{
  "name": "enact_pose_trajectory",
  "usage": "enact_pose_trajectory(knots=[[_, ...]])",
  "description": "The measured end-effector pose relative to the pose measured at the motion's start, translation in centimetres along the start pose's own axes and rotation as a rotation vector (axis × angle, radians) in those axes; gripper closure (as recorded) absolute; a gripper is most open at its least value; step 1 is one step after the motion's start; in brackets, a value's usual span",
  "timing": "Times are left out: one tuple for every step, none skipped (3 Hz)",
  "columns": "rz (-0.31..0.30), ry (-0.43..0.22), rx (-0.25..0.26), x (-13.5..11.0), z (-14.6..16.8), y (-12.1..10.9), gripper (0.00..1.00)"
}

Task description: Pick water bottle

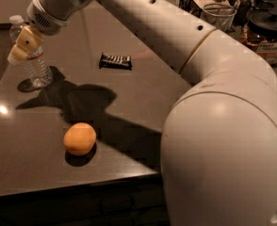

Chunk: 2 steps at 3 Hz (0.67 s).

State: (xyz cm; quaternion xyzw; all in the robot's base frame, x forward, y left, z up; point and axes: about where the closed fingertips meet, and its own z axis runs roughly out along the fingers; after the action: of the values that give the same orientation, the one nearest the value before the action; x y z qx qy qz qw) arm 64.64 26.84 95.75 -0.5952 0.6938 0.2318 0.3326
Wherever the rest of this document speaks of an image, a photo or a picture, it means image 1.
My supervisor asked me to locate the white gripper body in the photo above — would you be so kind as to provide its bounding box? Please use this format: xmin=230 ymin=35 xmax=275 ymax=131
xmin=27 ymin=0 xmax=91 ymax=36

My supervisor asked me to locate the wire mesh cup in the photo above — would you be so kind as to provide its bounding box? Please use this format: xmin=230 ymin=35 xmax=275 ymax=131
xmin=201 ymin=3 xmax=236 ymax=32

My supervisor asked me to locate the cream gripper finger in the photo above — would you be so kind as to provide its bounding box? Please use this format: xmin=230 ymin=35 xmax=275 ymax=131
xmin=8 ymin=25 xmax=43 ymax=64

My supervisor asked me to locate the clear plastic water bottle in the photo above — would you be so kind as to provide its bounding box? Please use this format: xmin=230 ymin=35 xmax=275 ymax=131
xmin=8 ymin=15 xmax=53 ymax=92

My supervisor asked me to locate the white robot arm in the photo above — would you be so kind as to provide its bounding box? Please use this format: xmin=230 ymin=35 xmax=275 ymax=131
xmin=8 ymin=0 xmax=277 ymax=226

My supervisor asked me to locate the dark candy bar wrapper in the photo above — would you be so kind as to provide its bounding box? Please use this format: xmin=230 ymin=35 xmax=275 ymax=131
xmin=99 ymin=54 xmax=132 ymax=70

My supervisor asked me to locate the snack jar with dark lid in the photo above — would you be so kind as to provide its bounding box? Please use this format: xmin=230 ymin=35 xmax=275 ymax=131
xmin=242 ymin=9 xmax=277 ymax=66

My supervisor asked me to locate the orange round fruit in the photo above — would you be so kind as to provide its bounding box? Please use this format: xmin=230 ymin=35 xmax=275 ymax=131
xmin=63 ymin=122 xmax=96 ymax=156

